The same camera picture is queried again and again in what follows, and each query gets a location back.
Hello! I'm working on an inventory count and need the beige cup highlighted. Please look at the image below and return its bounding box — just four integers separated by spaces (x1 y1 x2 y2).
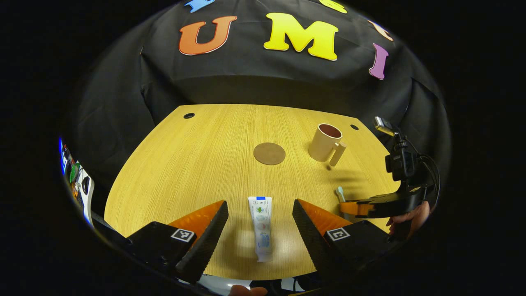
308 123 347 167

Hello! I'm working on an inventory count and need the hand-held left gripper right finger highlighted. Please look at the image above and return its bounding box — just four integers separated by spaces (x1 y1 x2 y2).
293 199 401 284

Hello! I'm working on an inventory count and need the white toothpaste tube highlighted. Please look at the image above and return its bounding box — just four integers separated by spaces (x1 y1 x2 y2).
248 196 274 263

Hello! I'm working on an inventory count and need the white electronic device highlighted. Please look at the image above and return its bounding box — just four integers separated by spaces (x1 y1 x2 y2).
64 156 96 226

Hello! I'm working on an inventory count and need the wooden desktop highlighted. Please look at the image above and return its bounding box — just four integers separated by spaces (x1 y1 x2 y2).
104 104 401 281

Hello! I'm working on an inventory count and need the black backdrop cloth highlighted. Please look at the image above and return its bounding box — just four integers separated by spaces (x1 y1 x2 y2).
72 0 450 214

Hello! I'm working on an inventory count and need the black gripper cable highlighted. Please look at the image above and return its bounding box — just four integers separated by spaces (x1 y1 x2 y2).
418 153 441 200

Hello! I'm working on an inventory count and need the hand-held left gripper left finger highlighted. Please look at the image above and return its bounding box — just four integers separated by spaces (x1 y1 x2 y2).
125 200 229 286

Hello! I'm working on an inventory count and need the round brown coaster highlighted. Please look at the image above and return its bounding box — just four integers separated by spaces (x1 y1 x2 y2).
253 142 286 166

